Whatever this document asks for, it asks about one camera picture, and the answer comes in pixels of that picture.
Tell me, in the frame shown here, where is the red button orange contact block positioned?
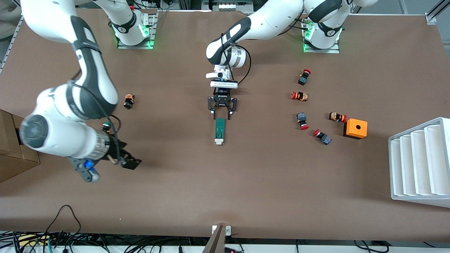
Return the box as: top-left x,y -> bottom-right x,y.
328,111 -> 348,123
290,91 -> 309,103

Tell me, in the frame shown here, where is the lit white device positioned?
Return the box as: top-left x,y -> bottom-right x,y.
201,0 -> 254,12

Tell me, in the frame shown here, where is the brown cardboard box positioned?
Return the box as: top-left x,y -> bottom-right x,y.
0,109 -> 40,183

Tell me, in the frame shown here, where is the white stepped plastic rack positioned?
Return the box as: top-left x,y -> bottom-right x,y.
387,117 -> 450,209

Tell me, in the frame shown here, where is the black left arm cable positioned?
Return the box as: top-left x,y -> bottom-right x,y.
219,33 -> 252,85

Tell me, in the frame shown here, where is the black looped cable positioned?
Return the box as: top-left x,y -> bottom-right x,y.
45,205 -> 82,244

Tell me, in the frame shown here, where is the tangled black cable bundle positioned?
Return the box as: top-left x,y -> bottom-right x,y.
0,230 -> 213,253

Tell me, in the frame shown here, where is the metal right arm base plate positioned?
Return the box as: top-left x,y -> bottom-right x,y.
117,10 -> 158,50

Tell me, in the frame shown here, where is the brown post with metal bracket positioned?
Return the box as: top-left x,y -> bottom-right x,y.
202,225 -> 232,253

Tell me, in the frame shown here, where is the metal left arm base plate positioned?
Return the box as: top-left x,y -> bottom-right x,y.
303,14 -> 341,54

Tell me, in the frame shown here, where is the orange button enclosure box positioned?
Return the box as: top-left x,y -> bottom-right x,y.
343,118 -> 368,140

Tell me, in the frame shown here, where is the aluminium table edge rail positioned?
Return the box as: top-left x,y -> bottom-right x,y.
0,15 -> 24,75

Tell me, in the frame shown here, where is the aluminium frame profile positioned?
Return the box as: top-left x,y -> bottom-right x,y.
425,0 -> 450,24

